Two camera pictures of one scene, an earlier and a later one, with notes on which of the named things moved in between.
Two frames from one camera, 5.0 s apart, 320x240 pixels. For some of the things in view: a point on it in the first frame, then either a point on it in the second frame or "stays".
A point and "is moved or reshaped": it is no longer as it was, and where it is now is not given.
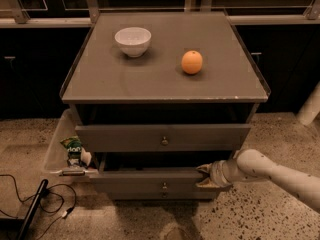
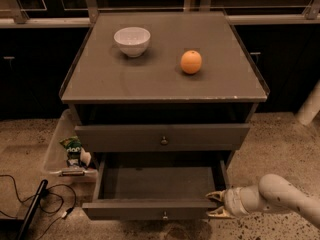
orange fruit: [192, 62] stays
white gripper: [217, 173] to [232, 202]
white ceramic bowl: [134, 41] stays
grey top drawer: [161, 138] stays
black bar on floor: [33, 209] stays
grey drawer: [150, 184] is moved or reshaped
